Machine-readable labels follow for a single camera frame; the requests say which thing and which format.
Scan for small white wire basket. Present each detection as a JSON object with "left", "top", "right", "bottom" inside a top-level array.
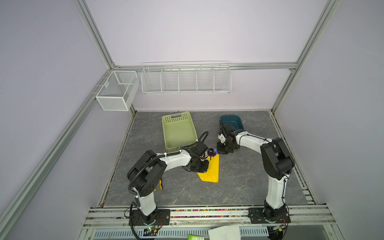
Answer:
[{"left": 96, "top": 71, "right": 140, "bottom": 112}]

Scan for purple metal spoon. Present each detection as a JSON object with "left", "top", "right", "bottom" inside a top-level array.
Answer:
[{"left": 209, "top": 148, "right": 218, "bottom": 158}]

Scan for yellow black pliers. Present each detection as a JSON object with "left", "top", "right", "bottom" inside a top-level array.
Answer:
[{"left": 159, "top": 178, "right": 163, "bottom": 191}]

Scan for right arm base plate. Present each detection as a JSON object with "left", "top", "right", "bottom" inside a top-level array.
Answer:
[{"left": 248, "top": 207, "right": 291, "bottom": 224}]

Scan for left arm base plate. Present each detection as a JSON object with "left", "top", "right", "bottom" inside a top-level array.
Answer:
[{"left": 129, "top": 209, "right": 171, "bottom": 226}]

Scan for white paper sheet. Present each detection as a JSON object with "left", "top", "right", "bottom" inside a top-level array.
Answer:
[{"left": 208, "top": 226, "right": 241, "bottom": 240}]

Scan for yellow paper napkin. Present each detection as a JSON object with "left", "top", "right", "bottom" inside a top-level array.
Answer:
[{"left": 198, "top": 155, "right": 220, "bottom": 183}]

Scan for light green perforated basket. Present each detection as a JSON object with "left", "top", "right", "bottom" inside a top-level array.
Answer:
[{"left": 162, "top": 112, "right": 198, "bottom": 152}]

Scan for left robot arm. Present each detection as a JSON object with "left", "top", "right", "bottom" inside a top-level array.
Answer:
[{"left": 127, "top": 131, "right": 209, "bottom": 224}]

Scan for teal plastic tray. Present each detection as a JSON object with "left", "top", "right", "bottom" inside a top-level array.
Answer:
[{"left": 219, "top": 115, "right": 244, "bottom": 131}]

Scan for green small object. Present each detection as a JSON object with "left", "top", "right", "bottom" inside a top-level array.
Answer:
[{"left": 188, "top": 235, "right": 205, "bottom": 240}]

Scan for long white wire shelf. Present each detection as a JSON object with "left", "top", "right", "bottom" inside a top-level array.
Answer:
[{"left": 142, "top": 61, "right": 232, "bottom": 94}]

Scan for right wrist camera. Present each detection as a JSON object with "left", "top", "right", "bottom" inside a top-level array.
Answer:
[{"left": 218, "top": 134, "right": 227, "bottom": 144}]

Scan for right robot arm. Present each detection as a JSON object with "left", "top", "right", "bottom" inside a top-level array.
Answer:
[{"left": 217, "top": 121, "right": 295, "bottom": 224}]

